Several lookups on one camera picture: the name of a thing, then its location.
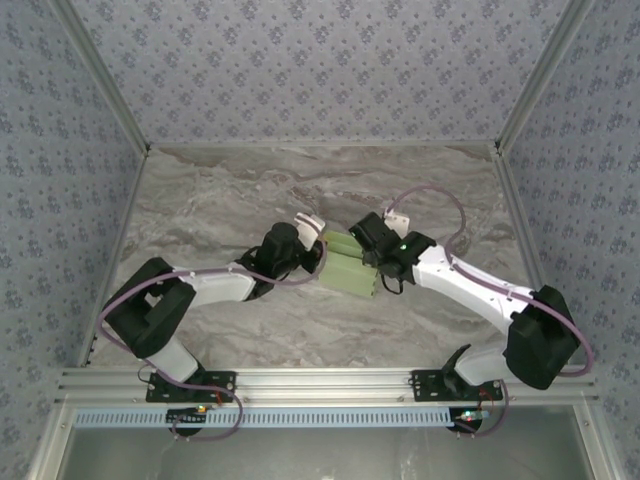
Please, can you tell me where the light green paper box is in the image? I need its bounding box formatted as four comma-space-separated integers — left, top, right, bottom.
319, 230, 384, 300

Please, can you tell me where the aluminium mounting beam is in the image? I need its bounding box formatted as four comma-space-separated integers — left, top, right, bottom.
55, 367, 599, 405

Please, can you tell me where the small black circuit board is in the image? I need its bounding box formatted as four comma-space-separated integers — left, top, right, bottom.
166, 407, 207, 431
449, 407, 494, 435

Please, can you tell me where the grey metal panel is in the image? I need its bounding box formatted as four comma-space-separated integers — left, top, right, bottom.
62, 405, 586, 480

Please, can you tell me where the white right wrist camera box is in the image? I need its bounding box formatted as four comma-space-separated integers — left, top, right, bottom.
382, 209, 412, 235

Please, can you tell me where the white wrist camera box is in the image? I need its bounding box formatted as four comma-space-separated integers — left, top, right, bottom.
293, 212, 326, 250
382, 209, 412, 235

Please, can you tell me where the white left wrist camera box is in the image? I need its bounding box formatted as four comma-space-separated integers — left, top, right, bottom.
293, 212, 326, 250

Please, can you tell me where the thin aluminium table back rail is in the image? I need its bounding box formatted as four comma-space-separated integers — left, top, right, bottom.
148, 141, 497, 150

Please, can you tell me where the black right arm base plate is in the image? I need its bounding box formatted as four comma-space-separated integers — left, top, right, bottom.
410, 369, 503, 404

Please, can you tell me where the pale blue slotted cable duct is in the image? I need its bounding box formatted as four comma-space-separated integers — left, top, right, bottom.
73, 407, 454, 430

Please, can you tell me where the aluminium table side rail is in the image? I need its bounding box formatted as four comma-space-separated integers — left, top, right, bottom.
77, 147, 151, 369
492, 147, 574, 366

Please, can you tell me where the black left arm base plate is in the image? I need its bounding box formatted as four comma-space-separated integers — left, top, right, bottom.
145, 370, 237, 404

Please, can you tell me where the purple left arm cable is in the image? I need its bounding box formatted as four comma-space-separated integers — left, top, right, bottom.
98, 214, 331, 444

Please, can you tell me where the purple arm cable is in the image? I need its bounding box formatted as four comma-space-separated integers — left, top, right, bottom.
384, 185, 596, 439
98, 214, 331, 444

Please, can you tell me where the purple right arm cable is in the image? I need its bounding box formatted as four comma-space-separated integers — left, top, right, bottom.
384, 185, 596, 439

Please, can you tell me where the aluminium frame post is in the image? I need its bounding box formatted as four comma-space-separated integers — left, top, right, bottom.
48, 0, 153, 154
493, 0, 597, 154

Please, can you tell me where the aluminium lower frame bar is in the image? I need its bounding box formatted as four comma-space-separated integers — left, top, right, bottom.
574, 403, 620, 480
27, 403, 76, 480

